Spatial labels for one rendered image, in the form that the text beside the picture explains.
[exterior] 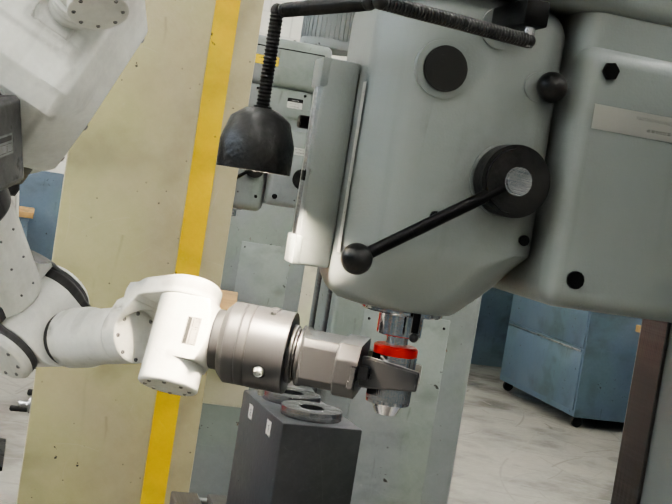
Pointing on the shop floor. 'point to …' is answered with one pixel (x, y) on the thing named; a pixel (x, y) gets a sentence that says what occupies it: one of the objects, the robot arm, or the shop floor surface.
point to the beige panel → (142, 250)
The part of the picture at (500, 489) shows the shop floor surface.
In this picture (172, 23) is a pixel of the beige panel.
